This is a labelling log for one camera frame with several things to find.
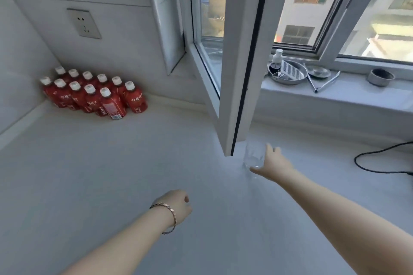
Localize metal grater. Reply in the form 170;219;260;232
279;60;306;80

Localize rose gold chain bracelet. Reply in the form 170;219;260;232
149;203;177;235

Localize group of red drink bottles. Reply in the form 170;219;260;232
40;66;148;121

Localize small round metal dish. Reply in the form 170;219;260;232
306;65;332;79

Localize metal tongs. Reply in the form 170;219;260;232
303;63;341;93

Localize white window frame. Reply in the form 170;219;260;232
265;0;413;75

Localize person's right hand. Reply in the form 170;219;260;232
250;143;293;183

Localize black cable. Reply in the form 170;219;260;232
354;141;413;176

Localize open white window sash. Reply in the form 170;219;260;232
176;0;297;157

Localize white wall socket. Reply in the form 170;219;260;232
66;8;102;40

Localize person's left forearm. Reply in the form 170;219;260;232
61;205;177;275

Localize small white spray bottle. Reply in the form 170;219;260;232
269;49;284;74

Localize person's right forearm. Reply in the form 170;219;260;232
274;168;413;275

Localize round metal tray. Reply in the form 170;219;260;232
267;60;308;86

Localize clear drinking glass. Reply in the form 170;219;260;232
243;140;267;170

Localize person's left hand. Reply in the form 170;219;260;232
160;190;193;226

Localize small grey bowl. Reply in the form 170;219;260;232
367;68;396;87

